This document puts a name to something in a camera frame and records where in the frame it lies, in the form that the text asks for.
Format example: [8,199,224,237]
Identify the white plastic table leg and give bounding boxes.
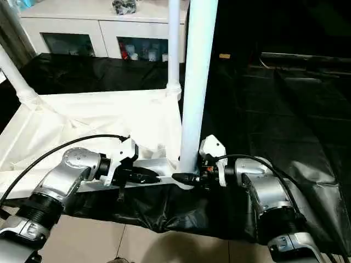
[167,0,182,100]
[0,43,40,106]
[177,0,219,190]

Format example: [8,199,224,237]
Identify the white sideboard with glass doors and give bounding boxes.
[19,0,187,61]

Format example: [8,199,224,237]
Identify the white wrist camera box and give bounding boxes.
[104,137,139,187]
[199,135,227,187]

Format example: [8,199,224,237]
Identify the grey curtain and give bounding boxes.
[0,0,35,69]

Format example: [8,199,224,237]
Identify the white plastic table top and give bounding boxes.
[0,87,194,193]

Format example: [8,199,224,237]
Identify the black plastic mat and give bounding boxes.
[0,52,351,255]

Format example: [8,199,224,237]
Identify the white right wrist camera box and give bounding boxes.
[199,135,227,187]

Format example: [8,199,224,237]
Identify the dark object on cabinet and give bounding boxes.
[112,0,138,15]

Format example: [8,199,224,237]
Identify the long black bar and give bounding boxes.
[261,52,351,62]

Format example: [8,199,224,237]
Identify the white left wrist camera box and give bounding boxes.
[104,137,139,187]

